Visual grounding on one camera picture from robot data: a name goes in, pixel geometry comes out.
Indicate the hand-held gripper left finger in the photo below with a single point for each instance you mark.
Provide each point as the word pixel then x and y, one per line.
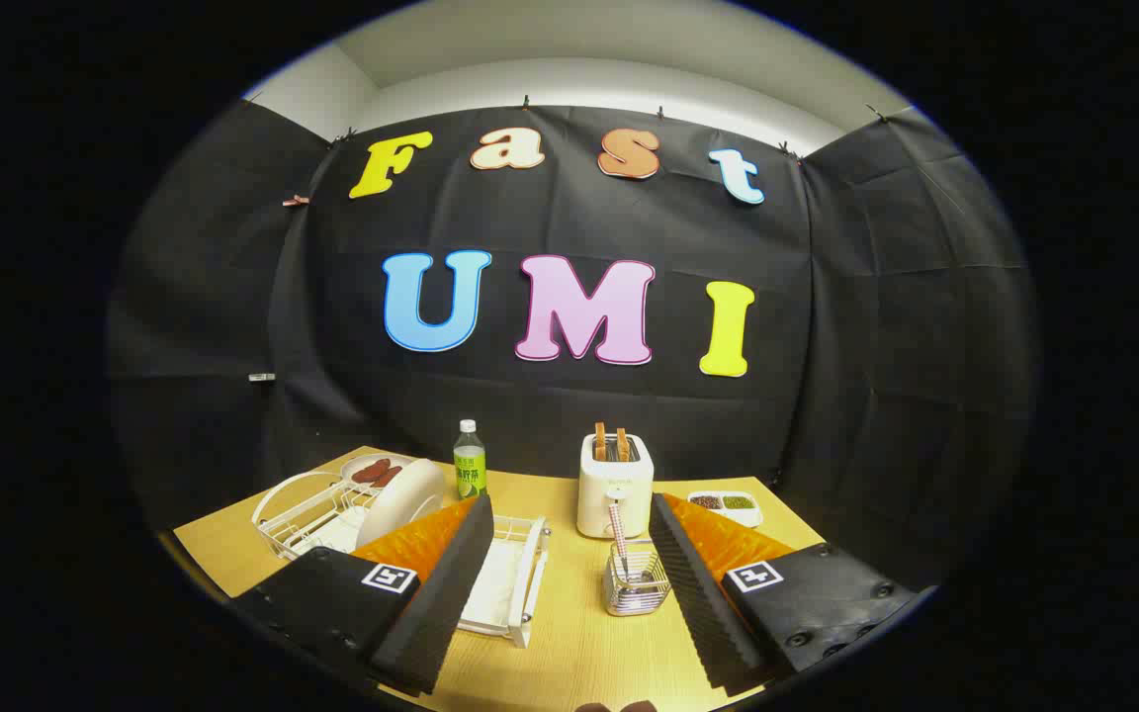
pixel 436 603

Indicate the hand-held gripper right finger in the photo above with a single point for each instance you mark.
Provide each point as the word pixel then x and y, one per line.
pixel 703 603

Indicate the grey round plate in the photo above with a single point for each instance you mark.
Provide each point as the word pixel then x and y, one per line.
pixel 401 504

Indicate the white divided dish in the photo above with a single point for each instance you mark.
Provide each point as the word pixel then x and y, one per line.
pixel 749 517

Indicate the small beige dish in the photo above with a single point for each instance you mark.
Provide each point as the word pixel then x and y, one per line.
pixel 349 469

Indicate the pile of dark red beans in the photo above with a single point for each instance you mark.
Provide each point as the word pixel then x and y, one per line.
pixel 706 502

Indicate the pile of green beans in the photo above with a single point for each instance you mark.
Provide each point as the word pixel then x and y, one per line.
pixel 739 502

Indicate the green label drink bottle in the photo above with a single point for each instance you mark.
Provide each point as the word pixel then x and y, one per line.
pixel 470 475

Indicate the red sausage piece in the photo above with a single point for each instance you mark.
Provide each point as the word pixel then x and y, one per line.
pixel 389 477
pixel 370 471

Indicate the white toaster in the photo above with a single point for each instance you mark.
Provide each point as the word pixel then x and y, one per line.
pixel 599 494

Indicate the short toast bread slice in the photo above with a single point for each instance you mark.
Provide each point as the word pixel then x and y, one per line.
pixel 622 445

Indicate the tall toast bread slice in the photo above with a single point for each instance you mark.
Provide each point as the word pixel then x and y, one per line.
pixel 600 443

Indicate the black backdrop cloth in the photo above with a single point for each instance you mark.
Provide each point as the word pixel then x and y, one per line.
pixel 579 415

